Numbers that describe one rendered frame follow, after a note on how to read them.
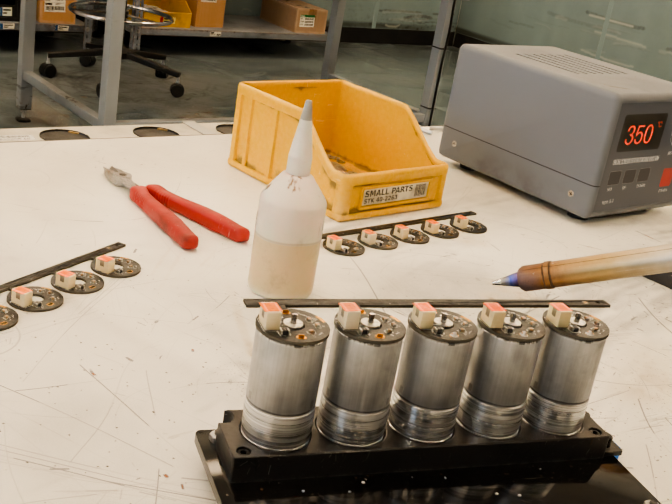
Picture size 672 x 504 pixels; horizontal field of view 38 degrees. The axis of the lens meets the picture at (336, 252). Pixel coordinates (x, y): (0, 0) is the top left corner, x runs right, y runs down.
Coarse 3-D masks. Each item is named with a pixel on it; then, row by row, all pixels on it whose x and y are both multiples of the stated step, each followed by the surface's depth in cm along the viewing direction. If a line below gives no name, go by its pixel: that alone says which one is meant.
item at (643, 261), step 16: (592, 256) 29; (608, 256) 29; (624, 256) 28; (640, 256) 28; (656, 256) 28; (528, 272) 30; (544, 272) 30; (560, 272) 29; (576, 272) 29; (592, 272) 29; (608, 272) 29; (624, 272) 29; (640, 272) 28; (656, 272) 28; (528, 288) 30; (544, 288) 30
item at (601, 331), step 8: (544, 312) 37; (576, 312) 38; (544, 320) 37; (584, 320) 37; (592, 320) 37; (600, 320) 37; (552, 328) 36; (560, 328) 36; (568, 328) 36; (576, 328) 36; (584, 328) 36; (592, 328) 37; (600, 328) 37; (608, 328) 37; (568, 336) 36; (576, 336) 36; (584, 336) 36; (592, 336) 36; (600, 336) 36
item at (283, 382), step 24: (264, 336) 32; (264, 360) 32; (288, 360) 32; (312, 360) 32; (264, 384) 32; (288, 384) 32; (312, 384) 33; (264, 408) 33; (288, 408) 33; (312, 408) 33; (240, 432) 34; (264, 432) 33; (288, 432) 33
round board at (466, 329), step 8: (440, 312) 36; (448, 312) 36; (408, 320) 35; (456, 320) 35; (464, 320) 35; (416, 328) 34; (432, 328) 34; (440, 328) 34; (456, 328) 35; (464, 328) 35; (472, 328) 35; (432, 336) 34; (440, 336) 34; (448, 336) 34; (464, 336) 34; (472, 336) 34
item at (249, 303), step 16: (256, 304) 34; (288, 304) 34; (304, 304) 34; (320, 304) 35; (336, 304) 35; (368, 304) 35; (384, 304) 36; (400, 304) 36; (432, 304) 36; (448, 304) 36; (464, 304) 37; (480, 304) 37; (512, 304) 38; (528, 304) 38; (544, 304) 38; (576, 304) 39; (592, 304) 39; (608, 304) 39
